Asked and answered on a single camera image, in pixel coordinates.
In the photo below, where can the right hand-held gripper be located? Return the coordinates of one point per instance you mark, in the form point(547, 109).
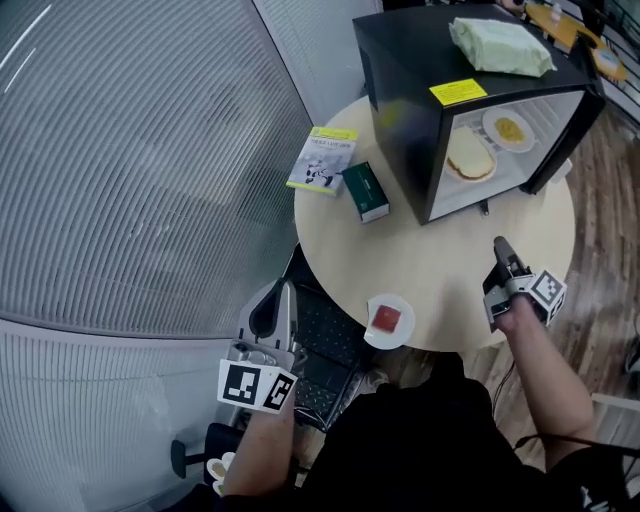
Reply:
point(547, 295)

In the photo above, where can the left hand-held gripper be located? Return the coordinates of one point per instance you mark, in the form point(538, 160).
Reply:
point(240, 385)

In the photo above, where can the white round plate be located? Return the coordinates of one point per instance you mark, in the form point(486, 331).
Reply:
point(470, 180)
point(390, 340)
point(490, 122)

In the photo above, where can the bread slice food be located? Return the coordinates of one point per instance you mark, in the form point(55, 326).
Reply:
point(467, 152)

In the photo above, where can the black mini fridge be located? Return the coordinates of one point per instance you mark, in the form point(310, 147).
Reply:
point(410, 75)

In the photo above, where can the person's left forearm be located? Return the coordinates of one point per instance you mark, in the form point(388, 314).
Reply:
point(260, 450)

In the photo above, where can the person's right forearm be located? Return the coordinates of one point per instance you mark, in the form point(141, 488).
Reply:
point(545, 385)

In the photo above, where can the black utility cart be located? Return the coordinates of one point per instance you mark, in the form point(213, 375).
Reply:
point(325, 350)

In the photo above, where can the black office chair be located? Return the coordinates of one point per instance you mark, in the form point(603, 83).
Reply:
point(220, 440)

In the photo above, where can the dark green box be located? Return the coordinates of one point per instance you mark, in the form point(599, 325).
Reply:
point(365, 192)

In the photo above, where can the white and yellow booklet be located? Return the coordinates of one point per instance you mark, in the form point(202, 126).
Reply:
point(322, 160)

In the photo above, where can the person's black clothing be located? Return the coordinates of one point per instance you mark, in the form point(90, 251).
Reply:
point(415, 450)

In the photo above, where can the green wet wipes pack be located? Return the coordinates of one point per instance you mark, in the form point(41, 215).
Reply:
point(500, 47)

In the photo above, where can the blue and white packet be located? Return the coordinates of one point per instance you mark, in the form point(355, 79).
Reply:
point(605, 59)

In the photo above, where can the small black item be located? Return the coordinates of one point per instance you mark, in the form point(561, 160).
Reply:
point(587, 39)

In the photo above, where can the orange round table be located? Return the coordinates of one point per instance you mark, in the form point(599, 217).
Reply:
point(567, 27)

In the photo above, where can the black metal railing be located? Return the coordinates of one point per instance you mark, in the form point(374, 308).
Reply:
point(622, 50)

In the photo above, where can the small white cup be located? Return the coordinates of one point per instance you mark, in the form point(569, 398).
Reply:
point(555, 12)

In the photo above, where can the white metal frame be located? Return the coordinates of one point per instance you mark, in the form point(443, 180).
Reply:
point(615, 407)

